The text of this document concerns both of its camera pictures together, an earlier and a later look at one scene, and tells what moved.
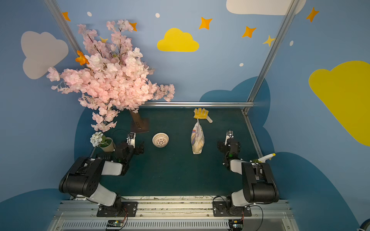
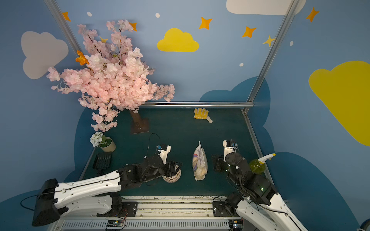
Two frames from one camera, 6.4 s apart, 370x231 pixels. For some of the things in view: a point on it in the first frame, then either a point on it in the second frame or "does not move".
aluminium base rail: (176, 213) does not move
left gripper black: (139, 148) -> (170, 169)
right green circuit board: (236, 224) does not move
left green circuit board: (115, 223) does not move
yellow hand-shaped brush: (202, 113) does not move
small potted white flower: (105, 144) does not move
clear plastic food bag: (197, 138) -> (199, 163)
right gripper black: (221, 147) -> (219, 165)
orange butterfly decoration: (81, 59) does not move
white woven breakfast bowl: (160, 139) -> (175, 178)
